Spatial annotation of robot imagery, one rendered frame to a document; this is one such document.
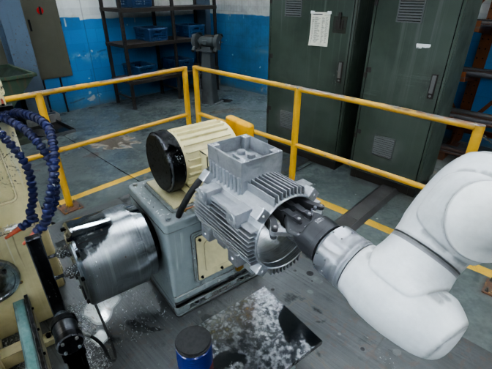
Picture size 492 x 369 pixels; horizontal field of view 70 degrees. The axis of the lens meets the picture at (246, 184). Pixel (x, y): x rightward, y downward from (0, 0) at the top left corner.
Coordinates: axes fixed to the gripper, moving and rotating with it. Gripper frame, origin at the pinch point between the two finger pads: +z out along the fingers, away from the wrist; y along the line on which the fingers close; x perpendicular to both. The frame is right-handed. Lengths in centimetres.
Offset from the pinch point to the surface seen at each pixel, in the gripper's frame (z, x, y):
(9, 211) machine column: 60, 30, 42
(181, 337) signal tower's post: -13.3, 13.9, 24.1
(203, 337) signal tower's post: -15.5, 13.6, 21.2
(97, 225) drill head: 35.1, 25.3, 24.1
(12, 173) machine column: 61, 19, 39
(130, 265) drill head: 24.7, 33.9, 20.0
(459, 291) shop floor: -14, 136, -173
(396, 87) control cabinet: 115, 51, -252
